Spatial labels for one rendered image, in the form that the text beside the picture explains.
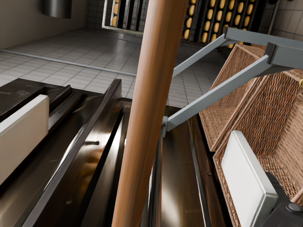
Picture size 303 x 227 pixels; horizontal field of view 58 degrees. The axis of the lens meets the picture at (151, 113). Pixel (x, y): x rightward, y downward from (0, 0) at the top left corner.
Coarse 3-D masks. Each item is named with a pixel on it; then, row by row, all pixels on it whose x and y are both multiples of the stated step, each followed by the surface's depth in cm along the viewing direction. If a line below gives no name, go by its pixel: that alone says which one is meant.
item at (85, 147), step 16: (112, 96) 147; (96, 112) 122; (96, 128) 114; (112, 128) 151; (80, 144) 94; (80, 160) 92; (96, 160) 116; (64, 176) 78; (80, 176) 93; (48, 192) 70; (64, 192) 78; (80, 192) 94; (48, 208) 67; (64, 208) 79; (32, 224) 60; (48, 224) 67; (64, 224) 79
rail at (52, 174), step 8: (104, 96) 142; (88, 120) 113; (80, 128) 106; (72, 144) 94; (64, 152) 88; (64, 160) 84; (56, 168) 80; (48, 176) 76; (48, 184) 73; (40, 192) 70; (32, 200) 67; (32, 208) 64; (24, 216) 62; (16, 224) 59
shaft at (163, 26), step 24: (168, 0) 20; (168, 24) 20; (144, 48) 22; (168, 48) 21; (144, 72) 22; (168, 72) 22; (144, 96) 23; (144, 120) 23; (144, 144) 24; (144, 168) 25; (120, 192) 27; (144, 192) 27; (120, 216) 28
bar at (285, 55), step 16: (224, 32) 105; (240, 32) 102; (256, 32) 105; (208, 48) 106; (272, 48) 58; (288, 48) 58; (256, 64) 60; (272, 64) 60; (288, 64) 59; (240, 80) 62; (208, 96) 63; (192, 112) 65; (160, 144) 56; (160, 160) 51; (160, 176) 46; (160, 192) 42; (144, 208) 38; (160, 208) 39; (144, 224) 35; (160, 224) 37
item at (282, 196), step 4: (268, 172) 16; (268, 176) 16; (272, 176) 16; (272, 180) 15; (276, 180) 15; (272, 184) 15; (276, 184) 15; (276, 188) 15; (280, 188) 15; (276, 192) 14; (280, 192) 14; (284, 192) 14; (280, 196) 14; (284, 196) 14; (280, 200) 14; (284, 200) 14; (288, 200) 14; (276, 204) 13; (272, 208) 13
